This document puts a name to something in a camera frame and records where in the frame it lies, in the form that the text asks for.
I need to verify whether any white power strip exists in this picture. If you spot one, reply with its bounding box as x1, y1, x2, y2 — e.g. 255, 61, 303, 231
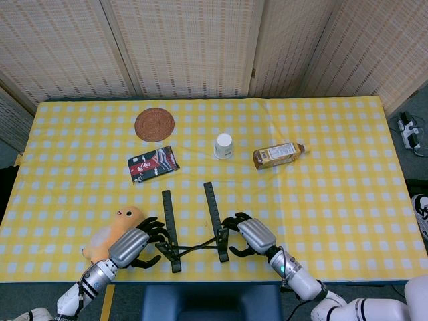
397, 112, 423, 150

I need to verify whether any black white shoe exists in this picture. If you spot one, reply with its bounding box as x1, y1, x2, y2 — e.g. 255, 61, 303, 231
411, 193, 428, 237

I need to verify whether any orange plush toy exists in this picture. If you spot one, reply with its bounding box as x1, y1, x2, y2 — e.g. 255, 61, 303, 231
82, 205, 145, 265

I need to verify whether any tea bottle with yellow label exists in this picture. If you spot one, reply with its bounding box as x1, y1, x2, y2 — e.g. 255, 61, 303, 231
252, 142, 310, 171

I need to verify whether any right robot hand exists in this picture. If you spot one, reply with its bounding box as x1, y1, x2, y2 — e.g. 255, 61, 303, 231
220, 212, 278, 258

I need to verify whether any white paper cup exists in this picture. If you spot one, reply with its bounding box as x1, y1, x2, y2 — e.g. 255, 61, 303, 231
213, 132, 234, 161

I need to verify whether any woven folding screen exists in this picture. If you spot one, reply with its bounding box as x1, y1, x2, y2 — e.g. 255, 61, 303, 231
0, 0, 428, 153

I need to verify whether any black folding stand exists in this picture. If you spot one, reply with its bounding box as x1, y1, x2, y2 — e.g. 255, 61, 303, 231
155, 181, 231, 274

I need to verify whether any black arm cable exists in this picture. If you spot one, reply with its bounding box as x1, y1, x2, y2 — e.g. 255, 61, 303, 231
280, 282, 304, 321

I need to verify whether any yellow white checked tablecloth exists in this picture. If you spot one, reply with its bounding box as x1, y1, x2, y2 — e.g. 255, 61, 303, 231
0, 96, 428, 285

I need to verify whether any blue chair seat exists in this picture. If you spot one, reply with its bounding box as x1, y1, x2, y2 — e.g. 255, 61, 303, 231
142, 284, 284, 321

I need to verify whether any round brown woven coaster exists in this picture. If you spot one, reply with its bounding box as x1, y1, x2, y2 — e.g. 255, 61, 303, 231
134, 107, 176, 142

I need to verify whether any black red snack packet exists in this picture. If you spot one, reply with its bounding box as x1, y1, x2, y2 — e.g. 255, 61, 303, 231
127, 146, 181, 185

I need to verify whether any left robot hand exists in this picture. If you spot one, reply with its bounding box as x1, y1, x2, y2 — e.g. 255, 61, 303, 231
108, 216, 167, 270

